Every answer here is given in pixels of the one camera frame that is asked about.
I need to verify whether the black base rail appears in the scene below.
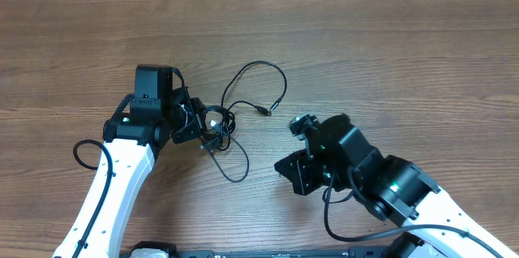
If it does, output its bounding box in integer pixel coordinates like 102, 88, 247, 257
121, 240, 427, 258

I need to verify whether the thin black USB cable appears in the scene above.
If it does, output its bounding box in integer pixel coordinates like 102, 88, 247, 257
208, 60, 289, 183

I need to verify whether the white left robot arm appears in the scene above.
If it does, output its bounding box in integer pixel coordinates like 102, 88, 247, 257
54, 65, 206, 257

